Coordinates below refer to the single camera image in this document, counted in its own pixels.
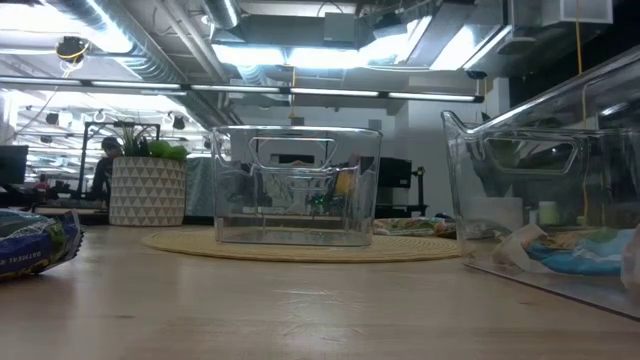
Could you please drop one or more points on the clear plastic bin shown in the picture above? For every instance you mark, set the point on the clear plastic bin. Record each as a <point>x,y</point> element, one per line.
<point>452,175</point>
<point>222,200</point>

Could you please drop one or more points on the pale granola bar wrapper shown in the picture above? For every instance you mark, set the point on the pale granola bar wrapper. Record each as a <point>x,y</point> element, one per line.
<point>482,230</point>

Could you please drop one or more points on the light blue granola bar wrapper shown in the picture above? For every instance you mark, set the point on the light blue granola bar wrapper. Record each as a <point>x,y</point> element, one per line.
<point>570,257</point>

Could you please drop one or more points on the dark blue granola bar wrapper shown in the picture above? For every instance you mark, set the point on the dark blue granola bar wrapper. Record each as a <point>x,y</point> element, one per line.
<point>35,245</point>

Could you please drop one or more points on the black printer on stand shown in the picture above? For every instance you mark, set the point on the black printer on stand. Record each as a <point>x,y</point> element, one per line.
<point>395,172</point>

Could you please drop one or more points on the round woven straw placemat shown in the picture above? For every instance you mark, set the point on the round woven straw placemat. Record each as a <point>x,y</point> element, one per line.
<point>300,253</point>

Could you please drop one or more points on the long LED light bar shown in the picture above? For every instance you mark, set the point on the long LED light bar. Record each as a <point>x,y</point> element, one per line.
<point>235,88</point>

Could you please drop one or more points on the succulent in white patterned pot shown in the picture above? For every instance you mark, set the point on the succulent in white patterned pot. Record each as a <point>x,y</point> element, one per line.
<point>147,192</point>

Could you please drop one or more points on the dark plant in white pot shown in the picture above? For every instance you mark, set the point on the dark plant in white pot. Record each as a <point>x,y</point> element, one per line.
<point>500,212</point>

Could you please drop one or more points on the person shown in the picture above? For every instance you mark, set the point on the person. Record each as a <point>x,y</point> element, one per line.
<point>105,172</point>

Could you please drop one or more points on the pale green cup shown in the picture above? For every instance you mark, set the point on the pale green cup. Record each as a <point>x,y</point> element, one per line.
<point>548,213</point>

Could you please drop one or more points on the black metal rack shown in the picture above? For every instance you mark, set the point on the black metal rack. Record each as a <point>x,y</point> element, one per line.
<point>85,150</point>

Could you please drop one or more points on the black monitor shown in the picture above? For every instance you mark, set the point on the black monitor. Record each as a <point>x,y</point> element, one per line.
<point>12,165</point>

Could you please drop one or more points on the black aluminium table frame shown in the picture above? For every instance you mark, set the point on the black aluminium table frame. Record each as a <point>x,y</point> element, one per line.
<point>90,218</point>

